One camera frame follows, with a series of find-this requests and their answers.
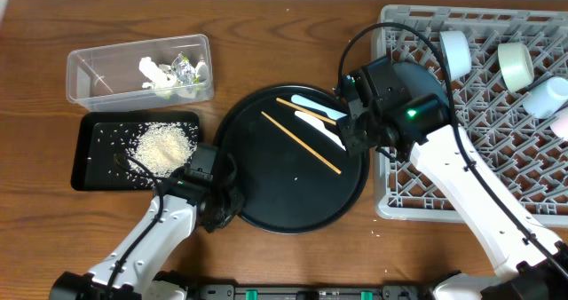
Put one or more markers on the clear plastic waste bin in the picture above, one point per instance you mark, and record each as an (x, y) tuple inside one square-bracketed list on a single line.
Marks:
[(106, 78)]

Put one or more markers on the grey dishwasher rack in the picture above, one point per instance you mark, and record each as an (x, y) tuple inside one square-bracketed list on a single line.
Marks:
[(522, 150)]

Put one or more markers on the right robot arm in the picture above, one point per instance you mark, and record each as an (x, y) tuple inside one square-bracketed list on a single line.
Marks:
[(528, 259)]

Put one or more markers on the left wooden chopstick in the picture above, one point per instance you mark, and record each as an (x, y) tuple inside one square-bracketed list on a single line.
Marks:
[(302, 144)]

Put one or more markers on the light blue plastic knife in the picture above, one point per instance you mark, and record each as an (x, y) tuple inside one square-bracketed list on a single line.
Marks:
[(328, 111)]

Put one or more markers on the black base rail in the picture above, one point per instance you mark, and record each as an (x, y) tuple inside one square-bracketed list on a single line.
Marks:
[(232, 292)]

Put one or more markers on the white paper cup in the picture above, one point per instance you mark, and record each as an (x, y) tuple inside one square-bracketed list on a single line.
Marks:
[(560, 125)]

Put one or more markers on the white tissue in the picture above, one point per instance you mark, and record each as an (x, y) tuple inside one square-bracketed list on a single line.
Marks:
[(201, 72), (159, 77)]

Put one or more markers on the round black serving tray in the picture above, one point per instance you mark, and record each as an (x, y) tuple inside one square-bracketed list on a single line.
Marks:
[(288, 190)]

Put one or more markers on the yellow foil snack wrapper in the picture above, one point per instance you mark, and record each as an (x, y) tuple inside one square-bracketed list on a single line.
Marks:
[(184, 71)]

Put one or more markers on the wooden chopstick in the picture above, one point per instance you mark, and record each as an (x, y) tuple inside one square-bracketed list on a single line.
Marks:
[(301, 109), (302, 144)]

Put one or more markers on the light blue bowl with rice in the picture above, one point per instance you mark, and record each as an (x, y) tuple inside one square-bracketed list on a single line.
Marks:
[(455, 48)]

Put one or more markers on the light blue cup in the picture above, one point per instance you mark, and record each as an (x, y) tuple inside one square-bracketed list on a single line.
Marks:
[(546, 98)]

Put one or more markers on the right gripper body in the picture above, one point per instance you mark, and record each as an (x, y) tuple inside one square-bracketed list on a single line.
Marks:
[(358, 135)]

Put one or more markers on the black rectangular tray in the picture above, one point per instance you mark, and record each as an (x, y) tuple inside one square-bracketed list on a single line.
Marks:
[(104, 135)]

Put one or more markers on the dark blue plate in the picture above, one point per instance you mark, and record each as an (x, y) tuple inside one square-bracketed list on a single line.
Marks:
[(417, 91)]

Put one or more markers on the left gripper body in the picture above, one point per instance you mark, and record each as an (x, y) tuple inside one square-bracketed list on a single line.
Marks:
[(232, 201)]

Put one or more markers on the mint green bowl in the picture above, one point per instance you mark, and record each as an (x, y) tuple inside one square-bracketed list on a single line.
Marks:
[(516, 65)]

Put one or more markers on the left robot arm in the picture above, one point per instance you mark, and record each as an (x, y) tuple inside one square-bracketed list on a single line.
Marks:
[(200, 193)]

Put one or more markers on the right wooden chopstick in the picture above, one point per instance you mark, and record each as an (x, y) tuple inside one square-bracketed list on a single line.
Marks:
[(301, 109)]

